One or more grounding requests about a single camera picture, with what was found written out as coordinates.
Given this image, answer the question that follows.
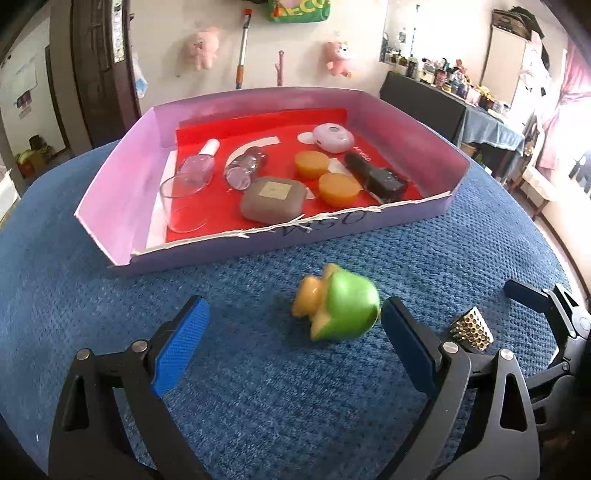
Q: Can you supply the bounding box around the gold studded cylinder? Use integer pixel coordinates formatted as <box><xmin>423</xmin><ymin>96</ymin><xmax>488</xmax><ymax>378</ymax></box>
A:
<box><xmin>450</xmin><ymin>306</ymin><xmax>494</xmax><ymax>352</ymax></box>

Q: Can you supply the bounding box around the green and orange toy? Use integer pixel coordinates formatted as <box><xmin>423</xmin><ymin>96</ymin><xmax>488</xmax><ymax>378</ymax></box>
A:
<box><xmin>291</xmin><ymin>263</ymin><xmax>381</xmax><ymax>342</ymax></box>

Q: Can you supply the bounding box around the orange round puck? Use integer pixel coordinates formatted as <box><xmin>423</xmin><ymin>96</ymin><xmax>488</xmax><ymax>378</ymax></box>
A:
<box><xmin>318</xmin><ymin>173</ymin><xmax>362</xmax><ymax>208</ymax></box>
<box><xmin>294</xmin><ymin>151</ymin><xmax>331</xmax><ymax>180</ymax></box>

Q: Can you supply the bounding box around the clear plastic cup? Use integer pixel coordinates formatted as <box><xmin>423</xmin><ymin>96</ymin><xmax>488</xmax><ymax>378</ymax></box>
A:
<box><xmin>159</xmin><ymin>174</ymin><xmax>207</xmax><ymax>234</ymax></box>

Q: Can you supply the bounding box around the pink round gadget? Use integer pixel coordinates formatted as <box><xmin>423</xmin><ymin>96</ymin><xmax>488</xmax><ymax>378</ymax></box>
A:
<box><xmin>312</xmin><ymin>123</ymin><xmax>355</xmax><ymax>154</ymax></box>

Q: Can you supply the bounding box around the purple nail polish bottle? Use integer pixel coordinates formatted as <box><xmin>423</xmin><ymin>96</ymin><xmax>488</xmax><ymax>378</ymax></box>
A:
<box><xmin>178</xmin><ymin>138</ymin><xmax>221</xmax><ymax>188</ymax></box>

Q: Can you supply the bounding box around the brown square compact case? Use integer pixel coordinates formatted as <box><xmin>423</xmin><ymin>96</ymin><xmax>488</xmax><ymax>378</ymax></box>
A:
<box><xmin>239</xmin><ymin>176</ymin><xmax>308</xmax><ymax>225</ymax></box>

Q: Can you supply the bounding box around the glitter bottle with red cap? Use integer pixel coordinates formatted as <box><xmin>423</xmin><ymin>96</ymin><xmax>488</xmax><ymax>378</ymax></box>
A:
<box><xmin>224</xmin><ymin>146</ymin><xmax>267</xmax><ymax>191</ymax></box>

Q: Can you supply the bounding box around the pink curtain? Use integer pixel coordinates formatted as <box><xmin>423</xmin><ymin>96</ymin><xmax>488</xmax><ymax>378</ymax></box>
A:
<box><xmin>536</xmin><ymin>39</ymin><xmax>590</xmax><ymax>180</ymax></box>

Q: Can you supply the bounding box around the blue textured table cloth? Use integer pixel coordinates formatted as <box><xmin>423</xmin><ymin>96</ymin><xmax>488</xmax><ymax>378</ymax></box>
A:
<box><xmin>1</xmin><ymin>146</ymin><xmax>567</xmax><ymax>479</ymax></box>

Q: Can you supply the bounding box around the side table with blue cloth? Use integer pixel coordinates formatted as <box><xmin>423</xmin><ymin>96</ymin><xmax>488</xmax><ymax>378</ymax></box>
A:
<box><xmin>380</xmin><ymin>71</ymin><xmax>525</xmax><ymax>155</ymax></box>

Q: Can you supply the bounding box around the purple cardboard tray box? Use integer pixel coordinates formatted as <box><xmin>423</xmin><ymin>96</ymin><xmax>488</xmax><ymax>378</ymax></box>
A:
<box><xmin>75</xmin><ymin>87</ymin><xmax>470</xmax><ymax>273</ymax></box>

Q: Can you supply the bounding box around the white wardrobe cabinet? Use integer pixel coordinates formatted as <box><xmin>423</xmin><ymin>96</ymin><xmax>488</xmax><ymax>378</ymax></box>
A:
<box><xmin>481</xmin><ymin>26</ymin><xmax>547</xmax><ymax>115</ymax></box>

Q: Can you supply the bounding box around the cosmetics clutter on table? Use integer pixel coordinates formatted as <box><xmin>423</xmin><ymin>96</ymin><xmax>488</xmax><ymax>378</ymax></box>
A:
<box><xmin>387</xmin><ymin>51</ymin><xmax>510</xmax><ymax>116</ymax></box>

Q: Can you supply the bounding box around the bag on wardrobe top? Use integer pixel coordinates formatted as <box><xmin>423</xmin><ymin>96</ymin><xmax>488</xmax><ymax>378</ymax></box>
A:
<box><xmin>492</xmin><ymin>6</ymin><xmax>544</xmax><ymax>40</ymax></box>

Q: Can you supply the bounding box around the red Miniso paper liner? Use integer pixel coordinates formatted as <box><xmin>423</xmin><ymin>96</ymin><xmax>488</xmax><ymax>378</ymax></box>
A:
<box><xmin>166</xmin><ymin>109</ymin><xmax>422</xmax><ymax>242</ymax></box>

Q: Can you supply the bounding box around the pink plush toy right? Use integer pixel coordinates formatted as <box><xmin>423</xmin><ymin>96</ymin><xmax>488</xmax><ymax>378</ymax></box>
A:
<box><xmin>325</xmin><ymin>41</ymin><xmax>352</xmax><ymax>78</ymax></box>

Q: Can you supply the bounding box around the pink plush toy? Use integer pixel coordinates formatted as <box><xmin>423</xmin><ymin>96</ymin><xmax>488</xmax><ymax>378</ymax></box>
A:
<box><xmin>185</xmin><ymin>27</ymin><xmax>221</xmax><ymax>71</ymax></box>
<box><xmin>325</xmin><ymin>41</ymin><xmax>352</xmax><ymax>78</ymax></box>

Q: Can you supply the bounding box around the mop with orange grip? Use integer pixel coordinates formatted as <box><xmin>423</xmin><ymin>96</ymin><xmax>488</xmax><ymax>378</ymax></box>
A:
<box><xmin>235</xmin><ymin>8</ymin><xmax>252</xmax><ymax>90</ymax></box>

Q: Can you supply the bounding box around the dark wooden door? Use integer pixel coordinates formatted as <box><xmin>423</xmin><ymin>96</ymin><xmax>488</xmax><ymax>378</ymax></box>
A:
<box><xmin>70</xmin><ymin>0</ymin><xmax>141</xmax><ymax>148</ymax></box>

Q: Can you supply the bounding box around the green tote bag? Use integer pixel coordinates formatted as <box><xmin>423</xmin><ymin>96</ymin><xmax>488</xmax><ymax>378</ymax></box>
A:
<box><xmin>269</xmin><ymin>0</ymin><xmax>331</xmax><ymax>23</ymax></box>

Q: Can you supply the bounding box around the pink plush toy left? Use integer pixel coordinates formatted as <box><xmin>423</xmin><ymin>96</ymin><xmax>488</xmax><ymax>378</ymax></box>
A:
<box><xmin>185</xmin><ymin>27</ymin><xmax>221</xmax><ymax>71</ymax></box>

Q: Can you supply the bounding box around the wall mirror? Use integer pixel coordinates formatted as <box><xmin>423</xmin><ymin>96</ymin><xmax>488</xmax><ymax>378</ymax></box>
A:
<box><xmin>380</xmin><ymin>0</ymin><xmax>422</xmax><ymax>64</ymax></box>

